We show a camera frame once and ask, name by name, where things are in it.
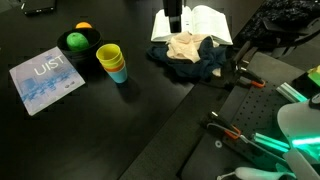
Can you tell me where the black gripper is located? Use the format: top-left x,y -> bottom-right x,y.
162,0 -> 184,34

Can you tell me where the yellow-green plastic cup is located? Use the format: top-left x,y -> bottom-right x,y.
95,43 -> 122,66

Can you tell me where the orange plastic cup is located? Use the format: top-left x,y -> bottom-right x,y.
103,61 -> 126,73

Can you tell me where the beige cloth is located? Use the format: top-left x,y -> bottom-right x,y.
165,31 -> 223,77

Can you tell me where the open white book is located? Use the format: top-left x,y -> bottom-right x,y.
150,4 -> 234,46

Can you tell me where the navy blue cloth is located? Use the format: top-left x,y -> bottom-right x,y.
146,36 -> 229,80

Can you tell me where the blue plastic cup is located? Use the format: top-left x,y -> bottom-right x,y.
106,64 -> 129,84

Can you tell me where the black bowl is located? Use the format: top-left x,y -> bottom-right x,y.
56,27 -> 104,63

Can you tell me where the black orange clamp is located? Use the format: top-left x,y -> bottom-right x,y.
201,111 -> 242,141
233,64 -> 267,89

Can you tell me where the orange fruit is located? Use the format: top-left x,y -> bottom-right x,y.
75,21 -> 93,30

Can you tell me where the green ball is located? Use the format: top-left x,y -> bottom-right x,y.
66,32 -> 90,52

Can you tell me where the black fleece jacket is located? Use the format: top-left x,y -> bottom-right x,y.
239,0 -> 320,48

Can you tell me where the black perforated board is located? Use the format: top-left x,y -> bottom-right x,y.
221,79 -> 320,171

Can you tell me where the black flat device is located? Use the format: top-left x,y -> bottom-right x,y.
21,0 -> 57,16

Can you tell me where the UIST booklet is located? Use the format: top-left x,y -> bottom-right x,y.
9,46 -> 86,117

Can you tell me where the green box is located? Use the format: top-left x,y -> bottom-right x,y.
306,64 -> 320,88

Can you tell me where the aluminium rail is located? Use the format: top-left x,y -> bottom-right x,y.
275,82 -> 308,104
251,132 -> 291,154

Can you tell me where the thin grey cable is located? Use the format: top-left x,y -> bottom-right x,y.
206,123 -> 288,164

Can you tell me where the white plastic handle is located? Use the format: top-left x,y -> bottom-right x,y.
216,166 -> 298,180

